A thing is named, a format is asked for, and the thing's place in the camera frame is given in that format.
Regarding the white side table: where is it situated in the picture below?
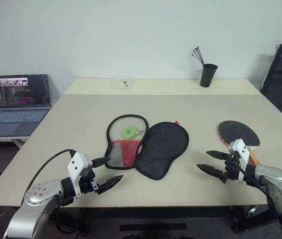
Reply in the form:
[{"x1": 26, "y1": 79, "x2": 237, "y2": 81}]
[{"x1": 0, "y1": 135, "x2": 31, "y2": 149}]

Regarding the black rubber table tennis paddle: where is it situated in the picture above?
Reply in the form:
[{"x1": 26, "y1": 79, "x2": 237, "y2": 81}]
[{"x1": 215, "y1": 120, "x2": 261, "y2": 165}]

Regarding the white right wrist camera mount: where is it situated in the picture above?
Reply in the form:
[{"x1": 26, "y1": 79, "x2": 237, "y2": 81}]
[{"x1": 227, "y1": 138, "x2": 252, "y2": 184}]

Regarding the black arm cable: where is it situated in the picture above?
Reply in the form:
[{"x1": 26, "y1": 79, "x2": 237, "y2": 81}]
[
  {"x1": 231, "y1": 159, "x2": 282, "y2": 239},
  {"x1": 20, "y1": 148, "x2": 77, "y2": 207}
]

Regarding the black red mesh paddle case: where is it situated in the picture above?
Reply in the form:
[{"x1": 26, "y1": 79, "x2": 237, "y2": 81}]
[{"x1": 105, "y1": 114, "x2": 190, "y2": 181}]

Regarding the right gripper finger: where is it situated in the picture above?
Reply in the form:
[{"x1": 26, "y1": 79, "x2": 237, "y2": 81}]
[
  {"x1": 196, "y1": 163, "x2": 225, "y2": 181},
  {"x1": 206, "y1": 150, "x2": 231, "y2": 161}
]

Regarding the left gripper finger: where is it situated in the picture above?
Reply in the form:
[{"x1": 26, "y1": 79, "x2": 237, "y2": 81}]
[
  {"x1": 94, "y1": 156, "x2": 111, "y2": 168},
  {"x1": 95, "y1": 175, "x2": 124, "y2": 195}
]

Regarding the black plastic cup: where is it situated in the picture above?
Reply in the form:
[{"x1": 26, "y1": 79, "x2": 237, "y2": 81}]
[{"x1": 199, "y1": 63, "x2": 218, "y2": 88}]

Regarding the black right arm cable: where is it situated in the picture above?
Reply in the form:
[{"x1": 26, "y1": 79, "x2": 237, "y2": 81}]
[{"x1": 231, "y1": 159, "x2": 282, "y2": 239}]

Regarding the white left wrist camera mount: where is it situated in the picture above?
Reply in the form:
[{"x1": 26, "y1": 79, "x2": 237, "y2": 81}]
[{"x1": 67, "y1": 152, "x2": 94, "y2": 199}]

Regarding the green plush ring charm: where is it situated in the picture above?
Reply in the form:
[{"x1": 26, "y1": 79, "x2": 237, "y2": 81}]
[{"x1": 121, "y1": 126, "x2": 139, "y2": 140}]

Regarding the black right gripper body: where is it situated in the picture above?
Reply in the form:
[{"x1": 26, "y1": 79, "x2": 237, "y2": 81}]
[{"x1": 222, "y1": 152, "x2": 241, "y2": 185}]

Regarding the open grey laptop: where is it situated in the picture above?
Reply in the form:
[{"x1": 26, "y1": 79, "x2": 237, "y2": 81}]
[{"x1": 0, "y1": 74, "x2": 52, "y2": 137}]

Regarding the clear plastic container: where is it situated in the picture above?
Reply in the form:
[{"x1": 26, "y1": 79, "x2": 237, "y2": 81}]
[{"x1": 110, "y1": 74, "x2": 134, "y2": 91}]

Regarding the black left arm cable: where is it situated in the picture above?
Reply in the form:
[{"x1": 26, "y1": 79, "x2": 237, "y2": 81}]
[{"x1": 20, "y1": 148, "x2": 77, "y2": 207}]

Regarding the black cable tie bundle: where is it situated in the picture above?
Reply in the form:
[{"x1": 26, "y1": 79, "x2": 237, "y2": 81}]
[{"x1": 190, "y1": 45, "x2": 206, "y2": 66}]

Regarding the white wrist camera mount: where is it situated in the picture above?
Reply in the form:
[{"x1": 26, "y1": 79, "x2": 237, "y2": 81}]
[
  {"x1": 67, "y1": 152, "x2": 94, "y2": 199},
  {"x1": 227, "y1": 138, "x2": 252, "y2": 184}
]

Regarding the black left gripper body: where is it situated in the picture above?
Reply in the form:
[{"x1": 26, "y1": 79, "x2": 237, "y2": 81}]
[{"x1": 77, "y1": 159, "x2": 99, "y2": 198}]

